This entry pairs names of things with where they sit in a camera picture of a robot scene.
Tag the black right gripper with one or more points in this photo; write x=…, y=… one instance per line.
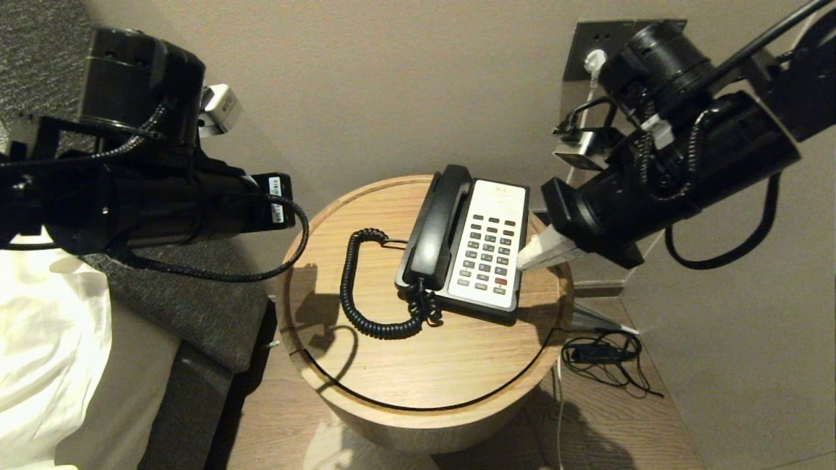
x=614, y=209

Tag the white power plug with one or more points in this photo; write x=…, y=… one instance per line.
x=593, y=62

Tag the small metal bolt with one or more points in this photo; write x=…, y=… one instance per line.
x=272, y=344

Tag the white bed linen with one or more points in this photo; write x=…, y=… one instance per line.
x=39, y=339

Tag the grey upholstered headboard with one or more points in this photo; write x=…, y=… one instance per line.
x=196, y=307

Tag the dark bed frame panel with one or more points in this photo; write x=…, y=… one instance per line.
x=186, y=418

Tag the black telephone handset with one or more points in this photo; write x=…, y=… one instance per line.
x=434, y=235

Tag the beige bed sheet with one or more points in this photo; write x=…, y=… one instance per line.
x=124, y=391

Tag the round wooden side table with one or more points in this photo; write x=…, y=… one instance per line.
x=392, y=378

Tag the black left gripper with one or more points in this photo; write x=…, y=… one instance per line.
x=170, y=209

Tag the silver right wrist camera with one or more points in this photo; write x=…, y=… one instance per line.
x=584, y=149

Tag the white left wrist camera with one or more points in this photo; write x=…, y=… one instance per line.
x=222, y=108

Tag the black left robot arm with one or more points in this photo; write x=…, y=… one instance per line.
x=130, y=85

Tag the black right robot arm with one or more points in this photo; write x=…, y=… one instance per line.
x=744, y=143

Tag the dark wall socket plate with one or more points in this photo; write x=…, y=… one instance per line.
x=578, y=36

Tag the black and white desk telephone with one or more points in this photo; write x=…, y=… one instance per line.
x=496, y=209

